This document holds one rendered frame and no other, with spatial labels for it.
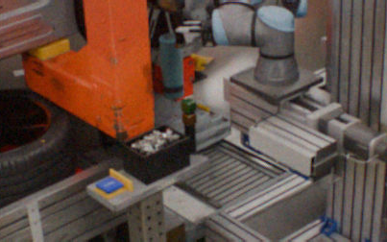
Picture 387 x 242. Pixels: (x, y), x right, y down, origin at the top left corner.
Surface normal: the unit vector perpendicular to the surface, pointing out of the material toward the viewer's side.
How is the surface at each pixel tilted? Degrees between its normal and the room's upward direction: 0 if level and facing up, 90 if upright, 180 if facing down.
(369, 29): 90
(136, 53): 90
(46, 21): 90
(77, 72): 90
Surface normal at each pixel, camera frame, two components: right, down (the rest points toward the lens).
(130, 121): 0.66, 0.33
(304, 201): -0.04, -0.88
